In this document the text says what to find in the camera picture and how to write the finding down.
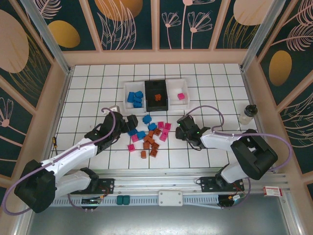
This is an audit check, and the yellow black handle screwdriver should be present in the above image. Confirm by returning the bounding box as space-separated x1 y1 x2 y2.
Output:
51 136 59 156

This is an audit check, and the dark panel with orange circle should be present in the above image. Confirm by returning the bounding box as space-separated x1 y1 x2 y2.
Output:
87 0 157 51

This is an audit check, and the dark panel with single flower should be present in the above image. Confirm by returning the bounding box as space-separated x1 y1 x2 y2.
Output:
0 75 37 178

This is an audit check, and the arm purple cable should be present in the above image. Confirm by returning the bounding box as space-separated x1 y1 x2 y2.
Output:
3 107 118 216
183 105 293 211

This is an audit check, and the aluminium frame post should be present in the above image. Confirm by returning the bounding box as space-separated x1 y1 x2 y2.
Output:
239 0 291 73
19 0 74 75

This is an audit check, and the dark panel with pink leaves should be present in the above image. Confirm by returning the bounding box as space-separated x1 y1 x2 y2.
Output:
278 89 313 176

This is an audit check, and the small circuit board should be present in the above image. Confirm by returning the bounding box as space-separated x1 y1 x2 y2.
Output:
81 197 103 206
218 194 242 208

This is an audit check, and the aluminium base beam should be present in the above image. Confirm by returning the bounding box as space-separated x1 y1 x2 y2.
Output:
24 168 289 196

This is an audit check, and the white plastic bin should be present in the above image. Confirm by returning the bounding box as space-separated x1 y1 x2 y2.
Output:
123 80 147 114
165 77 191 110

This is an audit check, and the dark panel with peach oval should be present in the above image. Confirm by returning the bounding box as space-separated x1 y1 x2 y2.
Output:
214 0 279 50

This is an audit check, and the red white small box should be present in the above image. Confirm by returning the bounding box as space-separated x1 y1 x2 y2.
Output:
263 186 283 197

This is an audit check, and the black plastic bin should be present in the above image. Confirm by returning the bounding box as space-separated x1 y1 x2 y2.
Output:
144 79 171 112

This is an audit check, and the white junction box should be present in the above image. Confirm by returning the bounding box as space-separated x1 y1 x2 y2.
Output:
158 190 183 207

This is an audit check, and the dark panel with gold lines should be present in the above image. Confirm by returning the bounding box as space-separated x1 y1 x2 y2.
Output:
0 8 54 116

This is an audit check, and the dark panel with yellow oval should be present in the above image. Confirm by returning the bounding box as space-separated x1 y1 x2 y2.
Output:
255 0 313 107
28 0 103 52

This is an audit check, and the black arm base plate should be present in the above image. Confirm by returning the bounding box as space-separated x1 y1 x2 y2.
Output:
199 176 245 194
69 178 115 195

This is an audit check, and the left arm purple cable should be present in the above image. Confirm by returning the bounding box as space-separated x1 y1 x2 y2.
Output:
3 107 118 216

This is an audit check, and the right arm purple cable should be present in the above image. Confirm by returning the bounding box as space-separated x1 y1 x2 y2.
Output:
183 105 293 211

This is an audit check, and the slotted grey cable duct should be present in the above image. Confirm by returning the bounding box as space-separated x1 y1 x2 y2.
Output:
50 194 221 209

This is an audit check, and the clear bottle black cap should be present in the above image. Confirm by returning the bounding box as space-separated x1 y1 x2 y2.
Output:
238 104 259 127

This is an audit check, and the dark panel with pink flowers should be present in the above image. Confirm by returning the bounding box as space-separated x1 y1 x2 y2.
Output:
158 0 232 51

